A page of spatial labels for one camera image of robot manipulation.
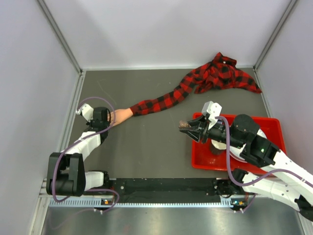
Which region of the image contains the mannequin hand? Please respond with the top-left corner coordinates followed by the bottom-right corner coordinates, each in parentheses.
top-left (108, 108), bottom-right (133, 126)

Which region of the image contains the red plastic tray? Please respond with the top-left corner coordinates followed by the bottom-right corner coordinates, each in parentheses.
top-left (191, 117), bottom-right (287, 175)

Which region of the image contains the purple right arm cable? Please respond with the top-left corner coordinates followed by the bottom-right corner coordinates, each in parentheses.
top-left (216, 116), bottom-right (313, 188)

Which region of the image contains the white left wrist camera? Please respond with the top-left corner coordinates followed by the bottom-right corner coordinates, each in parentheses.
top-left (75, 103), bottom-right (94, 122)

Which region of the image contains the glitter nail polish bottle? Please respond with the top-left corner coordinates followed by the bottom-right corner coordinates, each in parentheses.
top-left (179, 120), bottom-right (191, 129)

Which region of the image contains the white plate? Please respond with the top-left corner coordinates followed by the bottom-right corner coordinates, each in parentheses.
top-left (226, 127), bottom-right (267, 163)

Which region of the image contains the white paper cup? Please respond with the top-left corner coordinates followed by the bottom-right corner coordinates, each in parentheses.
top-left (210, 140), bottom-right (226, 156)

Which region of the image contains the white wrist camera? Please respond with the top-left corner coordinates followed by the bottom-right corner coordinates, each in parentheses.
top-left (201, 101), bottom-right (222, 130)
top-left (75, 103), bottom-right (94, 122)

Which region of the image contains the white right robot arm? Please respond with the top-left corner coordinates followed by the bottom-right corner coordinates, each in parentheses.
top-left (179, 114), bottom-right (313, 220)

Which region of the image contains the white slotted cable duct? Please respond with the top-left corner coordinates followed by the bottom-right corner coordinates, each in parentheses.
top-left (49, 198), bottom-right (246, 208)

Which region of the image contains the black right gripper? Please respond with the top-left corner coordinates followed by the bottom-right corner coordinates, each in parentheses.
top-left (180, 114), bottom-right (244, 149)

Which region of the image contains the red black plaid shirt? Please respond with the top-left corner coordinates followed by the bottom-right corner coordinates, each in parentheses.
top-left (130, 52), bottom-right (262, 116)

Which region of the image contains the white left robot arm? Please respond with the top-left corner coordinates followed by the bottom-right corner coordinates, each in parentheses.
top-left (46, 104), bottom-right (111, 196)

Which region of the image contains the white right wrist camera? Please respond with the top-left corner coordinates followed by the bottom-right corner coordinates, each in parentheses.
top-left (201, 101), bottom-right (222, 130)

